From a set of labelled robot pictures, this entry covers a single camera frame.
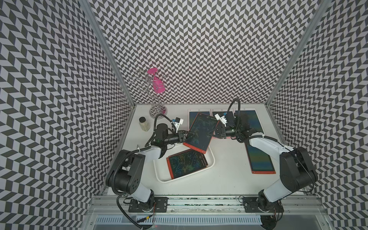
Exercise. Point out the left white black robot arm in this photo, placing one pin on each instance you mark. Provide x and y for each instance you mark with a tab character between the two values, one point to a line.
126	172

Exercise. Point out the aluminium corner post right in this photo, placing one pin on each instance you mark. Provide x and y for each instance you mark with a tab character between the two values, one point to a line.
322	8

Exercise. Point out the aluminium corner post left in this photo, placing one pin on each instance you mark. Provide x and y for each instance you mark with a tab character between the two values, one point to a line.
90	17

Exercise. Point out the chrome wire jewelry stand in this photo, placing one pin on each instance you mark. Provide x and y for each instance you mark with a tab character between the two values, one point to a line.
141	84

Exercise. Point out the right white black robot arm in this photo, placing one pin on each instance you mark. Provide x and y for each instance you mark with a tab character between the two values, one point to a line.
296	170

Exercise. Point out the aluminium corner post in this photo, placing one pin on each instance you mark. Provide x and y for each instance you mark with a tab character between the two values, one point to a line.
90	17
322	8

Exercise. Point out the glass spice jar black lid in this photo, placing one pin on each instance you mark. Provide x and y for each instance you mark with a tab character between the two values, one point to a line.
144	124

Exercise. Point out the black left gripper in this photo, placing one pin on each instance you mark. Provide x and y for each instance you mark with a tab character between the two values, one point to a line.
181	136

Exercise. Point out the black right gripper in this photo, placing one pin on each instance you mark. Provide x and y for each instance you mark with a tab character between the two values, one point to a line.
219	134

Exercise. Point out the pink writing tablet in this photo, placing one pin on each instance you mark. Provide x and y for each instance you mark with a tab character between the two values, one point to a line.
192	113
250	120
221	112

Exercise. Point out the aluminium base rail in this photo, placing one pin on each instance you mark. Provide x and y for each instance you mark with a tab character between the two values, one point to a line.
217	205

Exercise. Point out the red writing tablet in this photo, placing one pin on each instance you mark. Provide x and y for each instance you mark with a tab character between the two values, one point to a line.
200	133
260	162
185	163

